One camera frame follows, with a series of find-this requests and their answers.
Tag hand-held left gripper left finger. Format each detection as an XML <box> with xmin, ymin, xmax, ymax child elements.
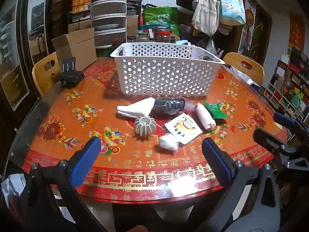
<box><xmin>20</xmin><ymin>137</ymin><xmax>109</xmax><ymax>232</ymax></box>

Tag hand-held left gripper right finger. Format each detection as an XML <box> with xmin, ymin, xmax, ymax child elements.
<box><xmin>193</xmin><ymin>137</ymin><xmax>283</xmax><ymax>232</ymax></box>

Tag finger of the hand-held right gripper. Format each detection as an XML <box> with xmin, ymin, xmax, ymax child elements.
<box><xmin>273</xmin><ymin>112</ymin><xmax>296</xmax><ymax>127</ymax></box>
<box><xmin>253</xmin><ymin>129</ymin><xmax>290</xmax><ymax>156</ymax></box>

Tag white cloth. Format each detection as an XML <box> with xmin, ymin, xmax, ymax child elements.
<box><xmin>195</xmin><ymin>103</ymin><xmax>216</xmax><ymax>131</ymax></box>

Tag white cartoon print packet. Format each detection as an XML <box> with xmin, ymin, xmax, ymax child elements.
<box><xmin>164</xmin><ymin>113</ymin><xmax>204</xmax><ymax>144</ymax></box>

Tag green packet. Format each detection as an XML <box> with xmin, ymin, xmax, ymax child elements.
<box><xmin>203</xmin><ymin>101</ymin><xmax>233</xmax><ymax>119</ymax></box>

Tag white plastic wad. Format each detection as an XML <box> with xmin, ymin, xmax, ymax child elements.
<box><xmin>158</xmin><ymin>134</ymin><xmax>180</xmax><ymax>151</ymax></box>

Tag pink item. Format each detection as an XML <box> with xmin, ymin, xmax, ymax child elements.
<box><xmin>184</xmin><ymin>100</ymin><xmax>201</xmax><ymax>112</ymax></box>

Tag grey ribbed ball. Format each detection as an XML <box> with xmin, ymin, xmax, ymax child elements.
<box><xmin>134</xmin><ymin>116</ymin><xmax>157</xmax><ymax>138</ymax></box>

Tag dark socks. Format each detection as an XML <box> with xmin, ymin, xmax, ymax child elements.
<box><xmin>151</xmin><ymin>97</ymin><xmax>186</xmax><ymax>115</ymax></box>

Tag white towel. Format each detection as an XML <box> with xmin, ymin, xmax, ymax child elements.
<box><xmin>117</xmin><ymin>97</ymin><xmax>156</xmax><ymax>120</ymax></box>

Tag white perforated plastic basket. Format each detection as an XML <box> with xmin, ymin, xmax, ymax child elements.
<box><xmin>110</xmin><ymin>42</ymin><xmax>225</xmax><ymax>96</ymax></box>

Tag shelf of boxes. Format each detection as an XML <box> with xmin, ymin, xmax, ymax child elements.
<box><xmin>263</xmin><ymin>47</ymin><xmax>309</xmax><ymax>121</ymax></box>

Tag wooden chair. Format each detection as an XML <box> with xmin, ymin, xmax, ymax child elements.
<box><xmin>222</xmin><ymin>52</ymin><xmax>265</xmax><ymax>86</ymax></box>
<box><xmin>32</xmin><ymin>52</ymin><xmax>61</xmax><ymax>97</ymax></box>

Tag black phone holder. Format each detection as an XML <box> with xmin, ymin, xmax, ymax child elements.
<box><xmin>58</xmin><ymin>57</ymin><xmax>85</xmax><ymax>89</ymax></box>

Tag hanging clear plastic bag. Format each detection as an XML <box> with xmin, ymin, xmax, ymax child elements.
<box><xmin>205</xmin><ymin>37</ymin><xmax>218</xmax><ymax>56</ymax></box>

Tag open cardboard box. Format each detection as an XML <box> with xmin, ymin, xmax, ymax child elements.
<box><xmin>51</xmin><ymin>27</ymin><xmax>97</xmax><ymax>72</ymax></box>

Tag blue print tote bag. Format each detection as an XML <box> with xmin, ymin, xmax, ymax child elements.
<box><xmin>218</xmin><ymin>0</ymin><xmax>246</xmax><ymax>26</ymax></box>

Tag white tote bag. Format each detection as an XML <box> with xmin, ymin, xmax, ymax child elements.
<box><xmin>192</xmin><ymin>0</ymin><xmax>220</xmax><ymax>37</ymax></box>

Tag red lid jar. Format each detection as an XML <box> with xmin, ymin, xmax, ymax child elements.
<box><xmin>157</xmin><ymin>30</ymin><xmax>172</xmax><ymax>44</ymax></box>

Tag glass jar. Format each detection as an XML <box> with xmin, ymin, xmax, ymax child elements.
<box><xmin>136</xmin><ymin>30</ymin><xmax>149</xmax><ymax>43</ymax></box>

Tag small cardboard box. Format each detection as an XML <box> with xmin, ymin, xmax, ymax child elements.
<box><xmin>127</xmin><ymin>16</ymin><xmax>140</xmax><ymax>37</ymax></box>

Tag grey stacked drawer unit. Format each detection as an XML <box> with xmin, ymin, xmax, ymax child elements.
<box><xmin>90</xmin><ymin>0</ymin><xmax>128</xmax><ymax>49</ymax></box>

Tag green shopping bag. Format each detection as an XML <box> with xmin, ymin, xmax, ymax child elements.
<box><xmin>143</xmin><ymin>7</ymin><xmax>180</xmax><ymax>37</ymax></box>

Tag yellow box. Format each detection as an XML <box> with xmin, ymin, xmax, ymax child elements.
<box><xmin>71</xmin><ymin>0</ymin><xmax>91</xmax><ymax>14</ymax></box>

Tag red wall hanging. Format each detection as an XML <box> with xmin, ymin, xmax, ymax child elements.
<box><xmin>288</xmin><ymin>17</ymin><xmax>306</xmax><ymax>50</ymax></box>

